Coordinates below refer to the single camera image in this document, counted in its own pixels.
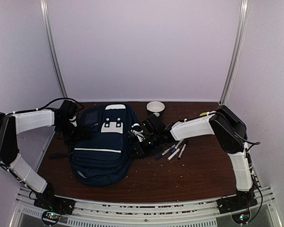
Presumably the white marker dark cap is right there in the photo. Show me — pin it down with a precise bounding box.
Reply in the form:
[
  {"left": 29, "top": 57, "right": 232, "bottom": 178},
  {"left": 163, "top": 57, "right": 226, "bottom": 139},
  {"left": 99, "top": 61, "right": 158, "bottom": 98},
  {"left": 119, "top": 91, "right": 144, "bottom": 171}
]
[{"left": 168, "top": 148, "right": 180, "bottom": 161}]

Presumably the navy blue student backpack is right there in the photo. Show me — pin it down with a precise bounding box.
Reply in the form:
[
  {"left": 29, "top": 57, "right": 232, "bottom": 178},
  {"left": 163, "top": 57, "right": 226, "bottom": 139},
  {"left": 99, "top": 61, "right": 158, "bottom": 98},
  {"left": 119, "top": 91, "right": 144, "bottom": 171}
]
[{"left": 49, "top": 104, "right": 140, "bottom": 187}]

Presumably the front aluminium rail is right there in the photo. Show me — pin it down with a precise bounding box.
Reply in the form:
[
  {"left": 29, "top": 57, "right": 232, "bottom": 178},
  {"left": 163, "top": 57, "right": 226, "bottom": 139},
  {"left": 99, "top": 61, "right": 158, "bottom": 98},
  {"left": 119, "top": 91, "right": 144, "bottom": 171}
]
[{"left": 9, "top": 186, "right": 282, "bottom": 227}]

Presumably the right aluminium frame post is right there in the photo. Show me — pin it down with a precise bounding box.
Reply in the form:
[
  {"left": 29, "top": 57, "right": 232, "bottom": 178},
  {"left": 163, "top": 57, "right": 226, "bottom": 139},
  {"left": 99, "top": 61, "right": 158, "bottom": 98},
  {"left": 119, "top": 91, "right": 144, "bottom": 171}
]
[{"left": 219, "top": 0, "right": 249, "bottom": 105}]

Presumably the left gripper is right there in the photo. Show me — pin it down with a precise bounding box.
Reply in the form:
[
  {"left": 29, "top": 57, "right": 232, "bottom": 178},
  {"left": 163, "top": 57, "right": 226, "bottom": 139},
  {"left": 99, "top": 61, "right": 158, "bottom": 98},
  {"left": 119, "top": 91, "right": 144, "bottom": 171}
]
[{"left": 56, "top": 120, "right": 90, "bottom": 145}]

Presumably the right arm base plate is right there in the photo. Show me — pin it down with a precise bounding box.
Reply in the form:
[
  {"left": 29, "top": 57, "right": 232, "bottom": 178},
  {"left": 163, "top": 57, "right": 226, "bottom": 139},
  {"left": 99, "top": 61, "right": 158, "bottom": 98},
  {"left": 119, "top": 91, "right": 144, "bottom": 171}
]
[{"left": 217, "top": 195, "right": 257, "bottom": 214}]

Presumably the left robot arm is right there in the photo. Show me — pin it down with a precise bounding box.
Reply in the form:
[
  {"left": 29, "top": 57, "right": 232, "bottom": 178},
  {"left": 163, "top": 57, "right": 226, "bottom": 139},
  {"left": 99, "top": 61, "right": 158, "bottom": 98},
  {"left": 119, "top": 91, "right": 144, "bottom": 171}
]
[{"left": 0, "top": 97, "right": 86, "bottom": 210}]

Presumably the white marker red cap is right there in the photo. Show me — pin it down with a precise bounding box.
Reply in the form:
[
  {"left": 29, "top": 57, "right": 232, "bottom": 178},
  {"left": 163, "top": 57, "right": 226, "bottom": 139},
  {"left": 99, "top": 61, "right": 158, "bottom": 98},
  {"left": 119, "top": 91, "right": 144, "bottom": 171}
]
[{"left": 178, "top": 140, "right": 188, "bottom": 159}]

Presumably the left aluminium frame post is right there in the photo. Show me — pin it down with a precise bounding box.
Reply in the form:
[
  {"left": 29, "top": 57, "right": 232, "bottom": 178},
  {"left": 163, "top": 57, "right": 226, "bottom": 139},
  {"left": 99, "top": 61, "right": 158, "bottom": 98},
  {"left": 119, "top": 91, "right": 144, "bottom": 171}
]
[{"left": 40, "top": 0, "right": 68, "bottom": 98}]

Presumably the black and white bowl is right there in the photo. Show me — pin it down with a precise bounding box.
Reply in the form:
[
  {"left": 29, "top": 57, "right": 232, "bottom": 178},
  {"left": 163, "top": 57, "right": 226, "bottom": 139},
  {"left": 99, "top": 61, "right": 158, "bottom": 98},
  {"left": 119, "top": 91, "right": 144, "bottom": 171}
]
[{"left": 146, "top": 101, "right": 165, "bottom": 117}]

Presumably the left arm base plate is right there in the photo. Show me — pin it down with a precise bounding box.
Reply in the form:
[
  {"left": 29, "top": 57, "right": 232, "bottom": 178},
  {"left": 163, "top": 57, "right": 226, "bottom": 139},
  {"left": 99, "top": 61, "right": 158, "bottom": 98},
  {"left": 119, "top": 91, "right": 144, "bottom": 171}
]
[{"left": 34, "top": 197, "right": 76, "bottom": 215}]

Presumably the white marker black cap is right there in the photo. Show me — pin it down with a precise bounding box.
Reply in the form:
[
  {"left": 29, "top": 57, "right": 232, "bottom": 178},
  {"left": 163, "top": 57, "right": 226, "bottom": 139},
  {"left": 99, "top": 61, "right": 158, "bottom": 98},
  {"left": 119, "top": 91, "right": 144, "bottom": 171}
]
[{"left": 173, "top": 140, "right": 183, "bottom": 149}]

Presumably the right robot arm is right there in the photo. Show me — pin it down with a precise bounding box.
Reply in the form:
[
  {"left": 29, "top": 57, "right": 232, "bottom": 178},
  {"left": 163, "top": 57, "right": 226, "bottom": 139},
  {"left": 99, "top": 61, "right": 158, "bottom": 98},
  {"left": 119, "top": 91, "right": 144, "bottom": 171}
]
[{"left": 129, "top": 105, "right": 259, "bottom": 209}]

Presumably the white marker blue cap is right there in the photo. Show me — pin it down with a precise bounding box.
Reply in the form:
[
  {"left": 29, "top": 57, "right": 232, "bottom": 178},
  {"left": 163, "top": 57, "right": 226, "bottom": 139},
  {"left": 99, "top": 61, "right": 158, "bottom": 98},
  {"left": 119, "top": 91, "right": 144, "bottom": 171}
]
[{"left": 155, "top": 147, "right": 173, "bottom": 160}]

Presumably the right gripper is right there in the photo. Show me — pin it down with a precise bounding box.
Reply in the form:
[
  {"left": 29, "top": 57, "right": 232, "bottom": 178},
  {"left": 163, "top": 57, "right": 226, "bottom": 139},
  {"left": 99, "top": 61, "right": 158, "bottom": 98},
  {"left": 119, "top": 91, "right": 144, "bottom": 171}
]
[{"left": 128, "top": 132, "right": 160, "bottom": 158}]

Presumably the aluminium frame post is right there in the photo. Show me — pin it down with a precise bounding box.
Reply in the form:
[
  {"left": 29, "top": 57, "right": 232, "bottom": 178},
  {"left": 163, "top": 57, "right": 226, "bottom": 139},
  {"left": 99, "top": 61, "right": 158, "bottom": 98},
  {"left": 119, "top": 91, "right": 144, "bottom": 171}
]
[
  {"left": 40, "top": 0, "right": 68, "bottom": 98},
  {"left": 219, "top": 0, "right": 249, "bottom": 105}
]

